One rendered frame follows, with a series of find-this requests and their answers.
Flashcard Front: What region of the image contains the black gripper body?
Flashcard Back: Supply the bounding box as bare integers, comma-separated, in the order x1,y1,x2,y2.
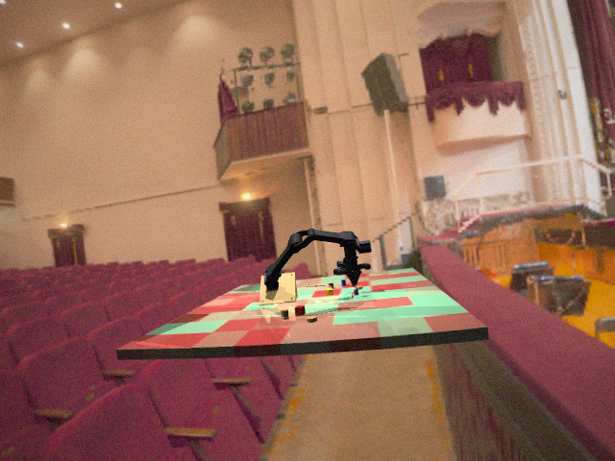
333,255,372,276

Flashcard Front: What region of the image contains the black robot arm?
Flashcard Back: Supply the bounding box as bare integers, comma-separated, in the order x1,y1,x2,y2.
263,229,372,292

